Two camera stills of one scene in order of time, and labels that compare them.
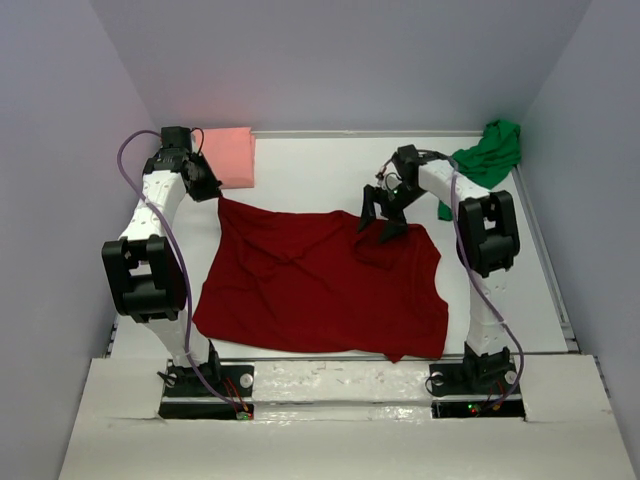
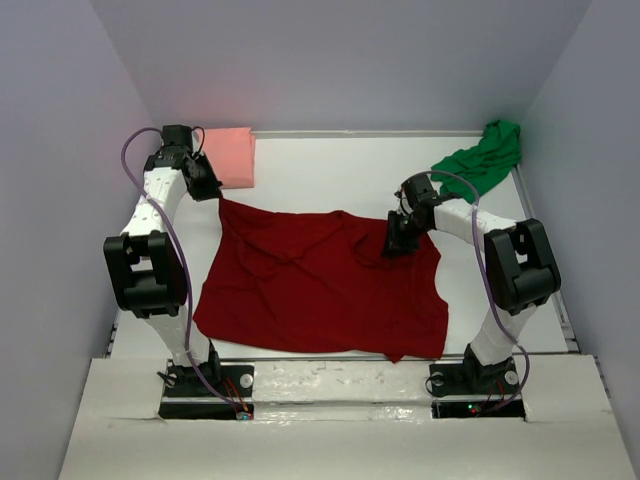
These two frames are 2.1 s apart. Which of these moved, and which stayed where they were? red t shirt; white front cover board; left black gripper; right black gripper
Moved: right black gripper
Stayed: white front cover board; red t shirt; left black gripper
